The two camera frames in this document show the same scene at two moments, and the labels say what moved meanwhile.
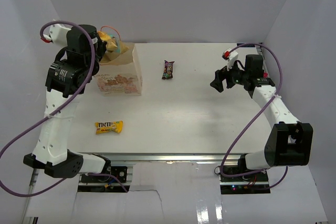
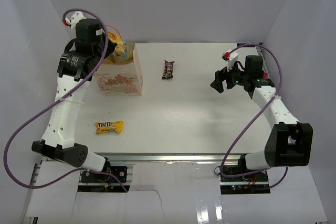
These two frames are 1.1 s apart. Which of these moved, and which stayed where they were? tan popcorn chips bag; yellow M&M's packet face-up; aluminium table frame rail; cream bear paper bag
Moved: tan popcorn chips bag
Stayed: aluminium table frame rail; yellow M&M's packet face-up; cream bear paper bag
